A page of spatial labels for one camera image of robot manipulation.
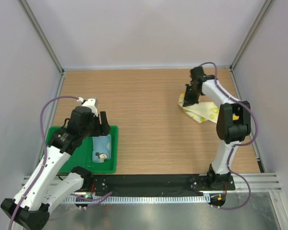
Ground yellow green patterned towel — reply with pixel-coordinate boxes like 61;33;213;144
178;93;234;124

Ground blue polka dot towel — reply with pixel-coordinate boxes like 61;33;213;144
92;135;111;163

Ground green plastic tray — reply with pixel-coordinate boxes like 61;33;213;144
58;126;119;174

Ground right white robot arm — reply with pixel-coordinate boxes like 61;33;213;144
182;66;251;190

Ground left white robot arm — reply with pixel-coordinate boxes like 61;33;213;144
0;106;110;230

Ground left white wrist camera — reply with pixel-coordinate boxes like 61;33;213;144
77;97;98;116

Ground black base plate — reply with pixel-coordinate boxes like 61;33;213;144
80;174;236;197

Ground left aluminium frame post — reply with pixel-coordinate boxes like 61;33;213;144
18;0;64;75

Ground aluminium frame post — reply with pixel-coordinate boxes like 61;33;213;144
229;0;275;72
18;0;64;75

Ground white slotted cable duct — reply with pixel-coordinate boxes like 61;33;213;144
62;194;211;205

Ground right aluminium frame post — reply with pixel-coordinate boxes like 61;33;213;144
229;0;275;72

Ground aluminium front rail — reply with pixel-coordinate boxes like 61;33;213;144
21;172;283;195

